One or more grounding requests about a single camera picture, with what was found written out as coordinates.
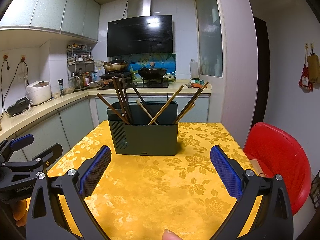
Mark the black wok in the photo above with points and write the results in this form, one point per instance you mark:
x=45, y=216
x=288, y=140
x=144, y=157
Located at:
x=152, y=73

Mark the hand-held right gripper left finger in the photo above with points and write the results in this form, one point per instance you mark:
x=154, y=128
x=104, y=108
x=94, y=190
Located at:
x=95, y=172

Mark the pale green wall cabinets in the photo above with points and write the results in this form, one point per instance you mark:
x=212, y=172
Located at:
x=50, y=10

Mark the white plastic jug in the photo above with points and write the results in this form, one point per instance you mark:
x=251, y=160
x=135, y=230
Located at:
x=194, y=70

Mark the black sandwich maker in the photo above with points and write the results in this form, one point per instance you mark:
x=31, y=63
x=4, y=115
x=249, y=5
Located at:
x=18, y=106

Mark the brown hanging bag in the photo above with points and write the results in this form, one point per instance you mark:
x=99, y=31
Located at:
x=313, y=67

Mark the white rice cooker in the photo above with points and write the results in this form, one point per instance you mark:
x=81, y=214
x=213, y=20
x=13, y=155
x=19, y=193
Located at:
x=38, y=93

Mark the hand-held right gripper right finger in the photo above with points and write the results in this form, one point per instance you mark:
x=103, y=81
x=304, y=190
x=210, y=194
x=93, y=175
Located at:
x=226, y=172

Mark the frosted glass cabinet door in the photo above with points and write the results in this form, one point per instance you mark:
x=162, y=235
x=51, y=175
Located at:
x=208, y=30

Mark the metal spice rack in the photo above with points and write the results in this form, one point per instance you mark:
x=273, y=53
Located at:
x=80, y=60

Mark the orange and teal kitchen tools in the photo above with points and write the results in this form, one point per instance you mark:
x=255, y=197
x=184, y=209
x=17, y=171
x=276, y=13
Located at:
x=197, y=84

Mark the blue backsplash picture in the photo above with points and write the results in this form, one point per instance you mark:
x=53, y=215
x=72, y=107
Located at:
x=160, y=61

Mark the red hanging bag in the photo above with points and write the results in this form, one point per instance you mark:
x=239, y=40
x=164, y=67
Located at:
x=305, y=80

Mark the red plastic chair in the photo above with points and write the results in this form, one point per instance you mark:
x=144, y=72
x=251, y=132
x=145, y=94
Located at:
x=275, y=155

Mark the dark grey utensil holder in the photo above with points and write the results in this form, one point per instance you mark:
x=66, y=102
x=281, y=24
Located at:
x=150, y=140

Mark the person's right hand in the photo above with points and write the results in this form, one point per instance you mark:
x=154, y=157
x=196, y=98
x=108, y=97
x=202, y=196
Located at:
x=170, y=235

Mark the row of sauce bottles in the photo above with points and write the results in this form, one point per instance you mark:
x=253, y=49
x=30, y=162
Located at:
x=85, y=80

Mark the golden wok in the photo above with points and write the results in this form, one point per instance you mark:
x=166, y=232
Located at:
x=116, y=66

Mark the dark door frame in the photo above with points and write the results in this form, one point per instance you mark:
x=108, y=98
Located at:
x=261, y=80

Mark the yellow floral tablecloth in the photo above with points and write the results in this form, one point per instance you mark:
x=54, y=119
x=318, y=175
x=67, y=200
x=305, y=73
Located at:
x=155, y=180

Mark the black range hood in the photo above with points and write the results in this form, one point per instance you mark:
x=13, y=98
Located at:
x=140, y=35

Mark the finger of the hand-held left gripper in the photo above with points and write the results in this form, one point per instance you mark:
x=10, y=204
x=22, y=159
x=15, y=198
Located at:
x=22, y=140
x=51, y=152

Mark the black gas stove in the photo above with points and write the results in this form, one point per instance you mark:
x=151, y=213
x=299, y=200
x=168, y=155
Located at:
x=155, y=85

